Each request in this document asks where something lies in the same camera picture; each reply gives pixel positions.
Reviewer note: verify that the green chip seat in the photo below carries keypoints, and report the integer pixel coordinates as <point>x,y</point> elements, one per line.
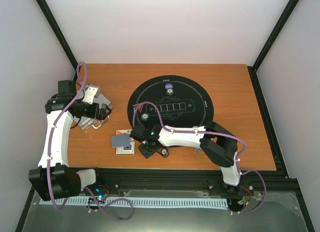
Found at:
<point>144,116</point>
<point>170,92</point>

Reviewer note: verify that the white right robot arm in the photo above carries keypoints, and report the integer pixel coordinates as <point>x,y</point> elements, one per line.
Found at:
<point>218,144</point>

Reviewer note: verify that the purple blind button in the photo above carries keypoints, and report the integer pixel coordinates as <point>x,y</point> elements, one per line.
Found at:
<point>168,86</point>

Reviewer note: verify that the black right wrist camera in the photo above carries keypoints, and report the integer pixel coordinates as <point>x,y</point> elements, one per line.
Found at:
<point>138,133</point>

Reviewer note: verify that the metal front tray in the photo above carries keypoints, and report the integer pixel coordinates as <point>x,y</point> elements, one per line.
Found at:
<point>280,212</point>

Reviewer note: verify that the black left rear frame post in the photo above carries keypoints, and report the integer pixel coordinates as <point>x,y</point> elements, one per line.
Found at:
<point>44,7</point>

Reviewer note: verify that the green chip top seat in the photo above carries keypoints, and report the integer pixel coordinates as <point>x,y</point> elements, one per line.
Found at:
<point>170,92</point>

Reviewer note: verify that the black right rear frame post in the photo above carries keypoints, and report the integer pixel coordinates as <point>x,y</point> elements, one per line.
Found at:
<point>283,18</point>

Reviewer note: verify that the orange poker chip stack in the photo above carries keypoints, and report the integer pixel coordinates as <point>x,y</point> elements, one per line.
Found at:
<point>164,153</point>

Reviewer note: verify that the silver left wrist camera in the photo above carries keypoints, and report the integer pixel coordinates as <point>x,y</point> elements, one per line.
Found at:
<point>91,93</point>

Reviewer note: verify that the light blue cable duct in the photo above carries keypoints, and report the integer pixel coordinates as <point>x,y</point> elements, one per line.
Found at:
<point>152,203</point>

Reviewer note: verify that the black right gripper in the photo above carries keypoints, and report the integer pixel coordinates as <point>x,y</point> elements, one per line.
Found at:
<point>146,154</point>

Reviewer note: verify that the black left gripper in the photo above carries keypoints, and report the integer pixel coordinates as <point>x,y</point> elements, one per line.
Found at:
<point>101,116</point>

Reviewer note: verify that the blue poker chip stack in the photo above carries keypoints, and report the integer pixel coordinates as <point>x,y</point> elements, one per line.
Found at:
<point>197,150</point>

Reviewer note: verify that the black frame post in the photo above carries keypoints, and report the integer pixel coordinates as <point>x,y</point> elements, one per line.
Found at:
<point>283,18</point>
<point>44,7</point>

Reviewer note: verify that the black round poker mat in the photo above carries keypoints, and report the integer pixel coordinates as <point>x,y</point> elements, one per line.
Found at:
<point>190,105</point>

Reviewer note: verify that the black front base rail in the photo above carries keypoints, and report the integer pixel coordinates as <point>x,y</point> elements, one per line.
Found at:
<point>189,180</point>

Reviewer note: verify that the blue backed card deck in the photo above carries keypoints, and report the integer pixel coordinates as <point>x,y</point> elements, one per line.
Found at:
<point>122,140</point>

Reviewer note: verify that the black right frame rail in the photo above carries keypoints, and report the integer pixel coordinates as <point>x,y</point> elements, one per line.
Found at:
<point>268,125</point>

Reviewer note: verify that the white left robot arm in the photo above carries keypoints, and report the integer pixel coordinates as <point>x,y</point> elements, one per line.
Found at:
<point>53,178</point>

